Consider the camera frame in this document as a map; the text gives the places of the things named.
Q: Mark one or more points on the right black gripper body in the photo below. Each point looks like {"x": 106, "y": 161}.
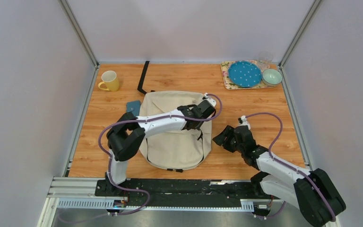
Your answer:
{"x": 239, "y": 148}

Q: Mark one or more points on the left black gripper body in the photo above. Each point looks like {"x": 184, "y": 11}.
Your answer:
{"x": 199, "y": 125}

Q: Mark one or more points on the beige canvas backpack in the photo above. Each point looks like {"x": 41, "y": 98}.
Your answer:
{"x": 175, "y": 150}

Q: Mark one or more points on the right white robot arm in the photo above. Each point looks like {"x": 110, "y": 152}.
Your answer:
{"x": 310, "y": 191}

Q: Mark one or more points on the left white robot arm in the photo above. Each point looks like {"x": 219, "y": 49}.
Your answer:
{"x": 121, "y": 140}

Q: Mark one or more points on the floral tray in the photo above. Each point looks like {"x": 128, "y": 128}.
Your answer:
{"x": 229, "y": 84}

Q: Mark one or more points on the blue dotted plate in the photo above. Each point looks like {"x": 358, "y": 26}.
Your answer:
{"x": 244, "y": 74}

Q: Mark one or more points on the teal wallet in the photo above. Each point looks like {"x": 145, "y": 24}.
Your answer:
{"x": 133, "y": 107}

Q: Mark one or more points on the light green bowl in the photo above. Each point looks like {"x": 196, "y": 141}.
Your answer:
{"x": 271, "y": 77}

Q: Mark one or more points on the clear glass cup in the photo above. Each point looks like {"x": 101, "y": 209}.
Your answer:
{"x": 264, "y": 60}

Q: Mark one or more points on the yellow mug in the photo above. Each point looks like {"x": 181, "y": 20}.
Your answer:
{"x": 110, "y": 81}

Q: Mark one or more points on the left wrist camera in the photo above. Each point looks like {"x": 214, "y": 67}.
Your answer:
{"x": 210, "y": 100}

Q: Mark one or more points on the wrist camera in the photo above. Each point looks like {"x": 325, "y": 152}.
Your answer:
{"x": 244, "y": 122}
{"x": 210, "y": 100}

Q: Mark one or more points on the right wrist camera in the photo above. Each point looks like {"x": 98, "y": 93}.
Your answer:
{"x": 244, "y": 122}

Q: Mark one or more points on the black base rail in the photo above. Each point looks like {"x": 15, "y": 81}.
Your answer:
{"x": 181, "y": 193}

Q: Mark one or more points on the right aluminium frame post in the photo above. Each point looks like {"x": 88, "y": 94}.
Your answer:
{"x": 302, "y": 28}

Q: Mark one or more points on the aluminium frame post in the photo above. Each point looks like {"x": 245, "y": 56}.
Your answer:
{"x": 78, "y": 30}
{"x": 302, "y": 28}

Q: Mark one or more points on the left aluminium frame post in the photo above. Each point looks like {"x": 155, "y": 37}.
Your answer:
{"x": 78, "y": 30}

